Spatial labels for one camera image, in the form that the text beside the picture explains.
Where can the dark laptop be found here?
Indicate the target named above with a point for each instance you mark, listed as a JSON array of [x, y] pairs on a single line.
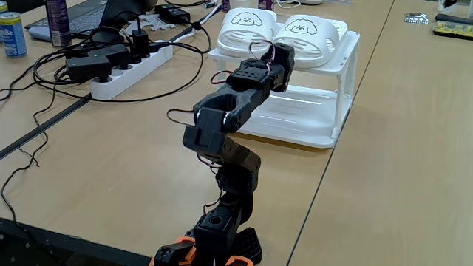
[[81, 14]]

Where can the light blue mouse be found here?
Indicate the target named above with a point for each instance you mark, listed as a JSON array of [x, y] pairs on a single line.
[[38, 33]]

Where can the black flat case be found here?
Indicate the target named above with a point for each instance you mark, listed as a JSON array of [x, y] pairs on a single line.
[[454, 18]]

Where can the white power strip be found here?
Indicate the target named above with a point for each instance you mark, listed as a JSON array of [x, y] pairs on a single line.
[[125, 79]]

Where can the clear plastic box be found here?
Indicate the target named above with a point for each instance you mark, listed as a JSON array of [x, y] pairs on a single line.
[[458, 7]]

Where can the black power adapter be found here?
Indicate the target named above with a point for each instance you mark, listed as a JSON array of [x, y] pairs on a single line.
[[86, 68]]

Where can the white two-tier shoe rack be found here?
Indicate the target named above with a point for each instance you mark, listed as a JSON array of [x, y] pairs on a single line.
[[303, 111]]

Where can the black power brick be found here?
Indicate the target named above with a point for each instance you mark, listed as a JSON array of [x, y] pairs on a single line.
[[173, 14]]

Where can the tall purple can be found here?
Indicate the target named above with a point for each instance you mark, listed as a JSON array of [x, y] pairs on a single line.
[[58, 22]]

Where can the silver foil wrapper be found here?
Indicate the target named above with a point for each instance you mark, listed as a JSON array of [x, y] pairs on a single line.
[[415, 18]]

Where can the black plug-in charger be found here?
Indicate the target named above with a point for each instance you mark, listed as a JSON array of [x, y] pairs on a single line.
[[140, 44]]

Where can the blue drink can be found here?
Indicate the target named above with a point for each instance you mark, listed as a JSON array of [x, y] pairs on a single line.
[[13, 37]]

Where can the black adapter with green light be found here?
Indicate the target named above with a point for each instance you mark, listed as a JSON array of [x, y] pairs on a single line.
[[114, 53]]

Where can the white slipper with dog drawing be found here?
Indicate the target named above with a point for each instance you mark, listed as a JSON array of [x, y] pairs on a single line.
[[314, 40], [240, 33]]

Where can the white box device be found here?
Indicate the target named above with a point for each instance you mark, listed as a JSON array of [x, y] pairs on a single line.
[[310, 1]]

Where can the yellow circuit board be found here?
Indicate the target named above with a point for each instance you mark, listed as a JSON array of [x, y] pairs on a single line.
[[452, 31]]

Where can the white printed bracket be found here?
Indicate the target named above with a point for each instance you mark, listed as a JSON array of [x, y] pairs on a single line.
[[159, 23]]

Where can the purple drink can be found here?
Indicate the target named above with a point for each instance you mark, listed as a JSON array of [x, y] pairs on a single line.
[[266, 4], [225, 5]]

